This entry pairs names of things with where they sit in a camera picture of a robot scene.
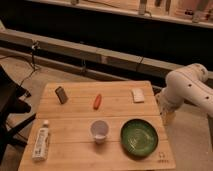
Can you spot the cream tapered end effector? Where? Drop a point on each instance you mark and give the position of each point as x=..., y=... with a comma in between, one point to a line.
x=168, y=117

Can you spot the white paper cup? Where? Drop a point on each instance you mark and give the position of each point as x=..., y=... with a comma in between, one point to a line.
x=99, y=130

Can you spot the orange carrot toy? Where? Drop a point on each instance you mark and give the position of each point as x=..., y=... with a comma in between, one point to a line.
x=97, y=102

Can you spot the black chair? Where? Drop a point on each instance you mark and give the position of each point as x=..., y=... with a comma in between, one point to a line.
x=10, y=102

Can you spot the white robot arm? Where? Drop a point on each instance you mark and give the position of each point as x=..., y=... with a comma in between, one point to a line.
x=186, y=83

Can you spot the white tube with cap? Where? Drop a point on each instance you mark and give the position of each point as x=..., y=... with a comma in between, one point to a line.
x=40, y=150

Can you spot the dark grey eraser block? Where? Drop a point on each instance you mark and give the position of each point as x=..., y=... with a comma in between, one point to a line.
x=60, y=92

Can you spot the green ceramic bowl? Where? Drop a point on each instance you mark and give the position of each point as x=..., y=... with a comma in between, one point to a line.
x=138, y=137

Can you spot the white rectangular sponge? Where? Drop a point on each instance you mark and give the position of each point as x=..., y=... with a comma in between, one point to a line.
x=138, y=96

